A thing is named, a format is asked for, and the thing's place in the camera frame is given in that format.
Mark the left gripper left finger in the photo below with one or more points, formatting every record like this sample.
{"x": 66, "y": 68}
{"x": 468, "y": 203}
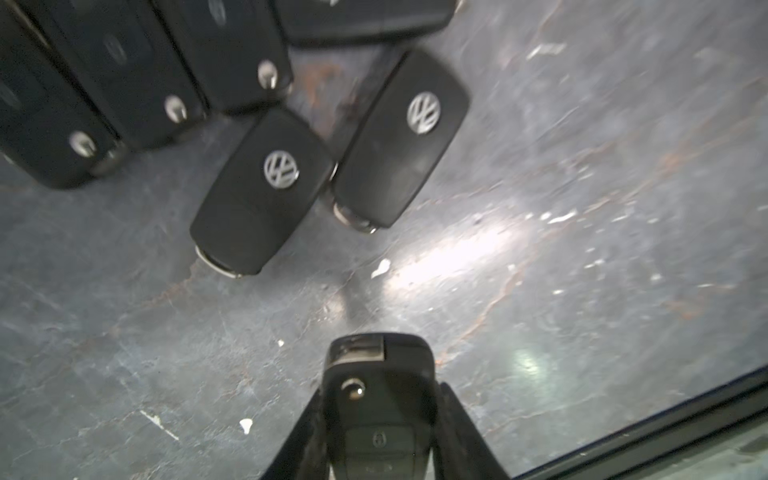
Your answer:
{"x": 303, "y": 455}

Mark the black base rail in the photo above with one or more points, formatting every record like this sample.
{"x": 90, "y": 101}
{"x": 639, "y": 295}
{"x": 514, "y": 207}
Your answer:
{"x": 670, "y": 438}

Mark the black flip key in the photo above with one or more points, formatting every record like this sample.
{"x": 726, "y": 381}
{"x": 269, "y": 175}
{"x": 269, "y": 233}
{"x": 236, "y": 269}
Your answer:
{"x": 234, "y": 49}
{"x": 124, "y": 60}
{"x": 49, "y": 129}

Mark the black flip key lone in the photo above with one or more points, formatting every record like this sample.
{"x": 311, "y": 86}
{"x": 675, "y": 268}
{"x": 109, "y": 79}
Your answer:
{"x": 379, "y": 407}

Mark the black flip key leftmost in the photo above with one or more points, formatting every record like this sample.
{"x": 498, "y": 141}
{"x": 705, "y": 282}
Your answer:
{"x": 49, "y": 129}

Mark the black vw key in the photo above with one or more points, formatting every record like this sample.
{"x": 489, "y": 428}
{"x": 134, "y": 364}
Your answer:
{"x": 311, "y": 24}
{"x": 262, "y": 194}
{"x": 400, "y": 141}

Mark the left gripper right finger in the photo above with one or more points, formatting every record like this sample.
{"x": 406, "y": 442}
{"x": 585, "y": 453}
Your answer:
{"x": 460, "y": 452}

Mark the black VW key left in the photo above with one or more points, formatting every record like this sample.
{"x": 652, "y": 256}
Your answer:
{"x": 262, "y": 194}

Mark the black VW key upper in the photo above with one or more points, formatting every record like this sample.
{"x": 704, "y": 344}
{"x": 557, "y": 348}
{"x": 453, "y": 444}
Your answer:
{"x": 311, "y": 24}

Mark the black VW key right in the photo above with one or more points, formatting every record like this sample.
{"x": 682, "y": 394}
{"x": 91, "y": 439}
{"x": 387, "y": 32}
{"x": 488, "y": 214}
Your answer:
{"x": 400, "y": 141}

